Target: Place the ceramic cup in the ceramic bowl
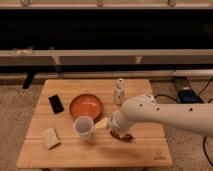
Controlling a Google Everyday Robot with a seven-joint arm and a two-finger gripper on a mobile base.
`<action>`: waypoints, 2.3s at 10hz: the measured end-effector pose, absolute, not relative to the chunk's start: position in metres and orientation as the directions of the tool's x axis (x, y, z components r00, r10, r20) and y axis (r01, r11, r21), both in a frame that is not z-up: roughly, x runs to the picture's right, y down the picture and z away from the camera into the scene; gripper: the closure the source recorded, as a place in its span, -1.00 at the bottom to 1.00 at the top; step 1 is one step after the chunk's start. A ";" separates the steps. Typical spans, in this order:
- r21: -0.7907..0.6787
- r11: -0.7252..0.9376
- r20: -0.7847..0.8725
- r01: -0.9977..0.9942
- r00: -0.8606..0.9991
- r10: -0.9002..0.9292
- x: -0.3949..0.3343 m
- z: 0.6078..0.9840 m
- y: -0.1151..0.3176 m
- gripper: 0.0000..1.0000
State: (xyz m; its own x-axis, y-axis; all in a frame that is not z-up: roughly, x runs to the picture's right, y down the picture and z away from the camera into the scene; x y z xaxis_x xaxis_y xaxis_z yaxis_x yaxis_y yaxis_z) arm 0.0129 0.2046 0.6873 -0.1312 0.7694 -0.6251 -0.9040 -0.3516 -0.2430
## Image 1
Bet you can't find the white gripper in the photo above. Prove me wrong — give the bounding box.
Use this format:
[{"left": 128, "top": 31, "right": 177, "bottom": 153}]
[{"left": 95, "top": 110, "right": 134, "bottom": 133}]

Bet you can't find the translucent white ceramic cup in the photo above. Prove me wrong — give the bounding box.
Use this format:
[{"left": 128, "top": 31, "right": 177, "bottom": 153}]
[{"left": 73, "top": 116, "right": 94, "bottom": 140}]

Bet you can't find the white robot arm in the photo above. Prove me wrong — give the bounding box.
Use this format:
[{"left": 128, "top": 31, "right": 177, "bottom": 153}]
[{"left": 105, "top": 94, "right": 213, "bottom": 137}]

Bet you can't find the orange ceramic bowl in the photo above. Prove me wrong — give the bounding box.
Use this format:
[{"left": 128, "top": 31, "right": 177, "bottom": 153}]
[{"left": 69, "top": 94, "right": 103, "bottom": 120}]

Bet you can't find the white patterned ceramic bottle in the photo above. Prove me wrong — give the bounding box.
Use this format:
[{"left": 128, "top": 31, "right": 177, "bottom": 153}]
[{"left": 114, "top": 78, "right": 125, "bottom": 105}]

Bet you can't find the small brown red object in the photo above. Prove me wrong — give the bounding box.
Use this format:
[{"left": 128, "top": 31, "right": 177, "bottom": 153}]
[{"left": 110, "top": 131, "right": 134, "bottom": 142}]

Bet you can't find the wooden table top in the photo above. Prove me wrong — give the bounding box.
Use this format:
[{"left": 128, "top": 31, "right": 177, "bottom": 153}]
[{"left": 16, "top": 79, "right": 172, "bottom": 169}]

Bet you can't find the white rectangular sponge block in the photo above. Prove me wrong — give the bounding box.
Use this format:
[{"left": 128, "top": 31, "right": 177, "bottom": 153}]
[{"left": 43, "top": 128, "right": 60, "bottom": 149}]

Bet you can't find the black smartphone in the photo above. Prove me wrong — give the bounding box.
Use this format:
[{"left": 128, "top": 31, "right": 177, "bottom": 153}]
[{"left": 49, "top": 95, "right": 64, "bottom": 114}]

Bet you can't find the black power adapter box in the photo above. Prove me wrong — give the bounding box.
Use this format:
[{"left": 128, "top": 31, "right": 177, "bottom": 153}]
[{"left": 178, "top": 89, "right": 203, "bottom": 104}]

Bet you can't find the black cable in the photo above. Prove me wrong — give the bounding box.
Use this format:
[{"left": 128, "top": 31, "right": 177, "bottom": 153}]
[{"left": 153, "top": 76, "right": 213, "bottom": 105}]

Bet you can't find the white horizontal rail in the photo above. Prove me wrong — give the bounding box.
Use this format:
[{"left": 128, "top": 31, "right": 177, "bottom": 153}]
[{"left": 0, "top": 49, "right": 213, "bottom": 66}]

